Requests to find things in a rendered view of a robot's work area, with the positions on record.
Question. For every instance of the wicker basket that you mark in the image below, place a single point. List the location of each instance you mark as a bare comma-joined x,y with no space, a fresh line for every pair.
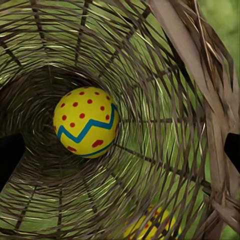
194,44

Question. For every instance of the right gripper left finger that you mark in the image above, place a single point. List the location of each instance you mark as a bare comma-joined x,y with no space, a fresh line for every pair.
12,149

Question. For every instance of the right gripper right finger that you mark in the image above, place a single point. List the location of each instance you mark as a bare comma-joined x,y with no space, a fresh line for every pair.
232,149

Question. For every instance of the tree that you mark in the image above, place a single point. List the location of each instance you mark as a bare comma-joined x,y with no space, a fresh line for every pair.
201,112

